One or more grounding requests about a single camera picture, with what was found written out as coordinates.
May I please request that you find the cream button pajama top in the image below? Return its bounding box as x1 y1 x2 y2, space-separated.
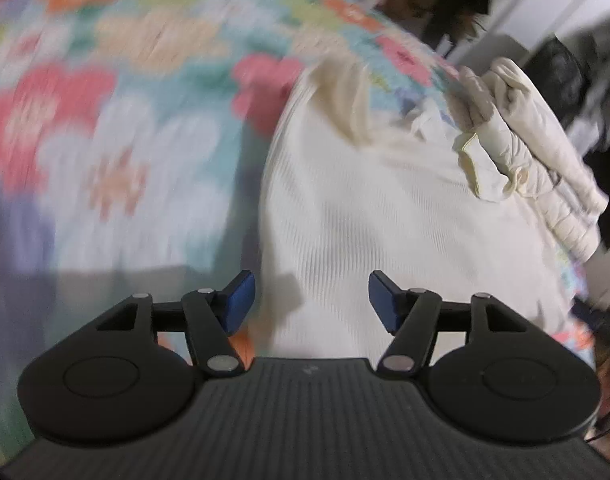
250 58 570 361

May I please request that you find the cream quilted folded jacket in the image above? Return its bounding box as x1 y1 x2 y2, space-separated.
459 58 609 262

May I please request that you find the floral quilted bedspread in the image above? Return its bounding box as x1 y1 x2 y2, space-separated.
0 0 602 461

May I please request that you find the black leather chair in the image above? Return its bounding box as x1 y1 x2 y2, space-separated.
523 36 588 128

